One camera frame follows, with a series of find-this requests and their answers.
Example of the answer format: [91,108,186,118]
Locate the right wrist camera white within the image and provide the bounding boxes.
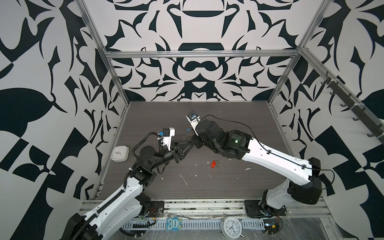
[186,111,201,136]

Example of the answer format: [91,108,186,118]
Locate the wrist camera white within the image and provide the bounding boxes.
[186,111,201,136]
[158,128,176,151]

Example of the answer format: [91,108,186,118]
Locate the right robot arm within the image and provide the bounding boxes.
[190,118,324,213]

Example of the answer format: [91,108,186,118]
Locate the white slotted cable duct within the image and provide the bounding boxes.
[121,219,265,232]

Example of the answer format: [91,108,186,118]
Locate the black wall hook rail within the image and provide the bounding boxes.
[322,71,384,145]

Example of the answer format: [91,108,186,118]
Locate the black corrugated cable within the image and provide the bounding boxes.
[131,131,163,160]

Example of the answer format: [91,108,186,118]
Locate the white alarm clock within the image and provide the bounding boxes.
[221,217,243,240]

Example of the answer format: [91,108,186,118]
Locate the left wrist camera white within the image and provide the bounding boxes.
[158,128,176,151]

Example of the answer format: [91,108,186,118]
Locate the small circuit board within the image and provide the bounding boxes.
[263,218,283,236]

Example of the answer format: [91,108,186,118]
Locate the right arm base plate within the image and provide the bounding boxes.
[244,200,287,218]

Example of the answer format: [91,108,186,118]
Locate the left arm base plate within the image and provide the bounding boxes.
[145,201,165,218]

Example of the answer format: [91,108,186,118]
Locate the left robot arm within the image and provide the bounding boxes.
[61,141,194,240]

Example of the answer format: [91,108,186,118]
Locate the white round wall device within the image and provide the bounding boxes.
[111,146,130,163]

